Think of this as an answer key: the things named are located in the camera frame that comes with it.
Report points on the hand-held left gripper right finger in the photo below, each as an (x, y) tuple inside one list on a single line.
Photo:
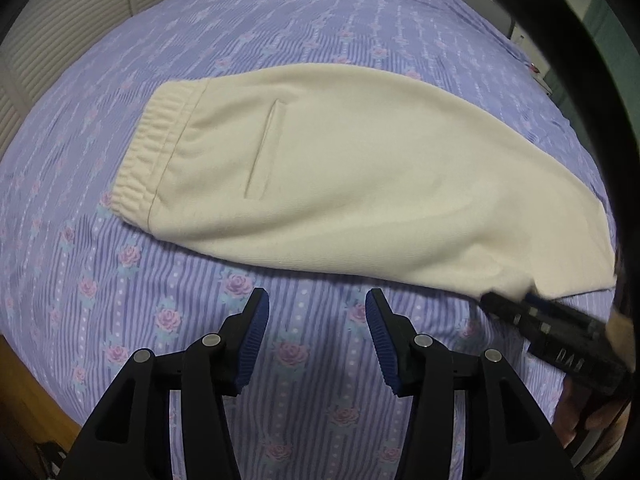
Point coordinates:
[(382, 345)]

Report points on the white nightstand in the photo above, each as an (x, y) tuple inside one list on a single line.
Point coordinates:
[(525, 45)]

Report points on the cream pants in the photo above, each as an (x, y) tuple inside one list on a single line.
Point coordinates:
[(350, 160)]

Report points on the purple floral bed duvet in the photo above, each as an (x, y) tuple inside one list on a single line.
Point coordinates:
[(250, 25)]

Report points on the person's right hand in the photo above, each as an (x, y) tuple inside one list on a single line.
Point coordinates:
[(585, 415)]

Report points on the green curtain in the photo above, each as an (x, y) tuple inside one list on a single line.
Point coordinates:
[(612, 35)]

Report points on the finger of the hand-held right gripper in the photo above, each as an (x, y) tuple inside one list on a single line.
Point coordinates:
[(505, 310), (542, 301)]

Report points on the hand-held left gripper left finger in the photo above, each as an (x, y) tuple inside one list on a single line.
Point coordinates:
[(252, 345)]

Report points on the white louvred wardrobe doors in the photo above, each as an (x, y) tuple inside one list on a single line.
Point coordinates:
[(65, 25)]

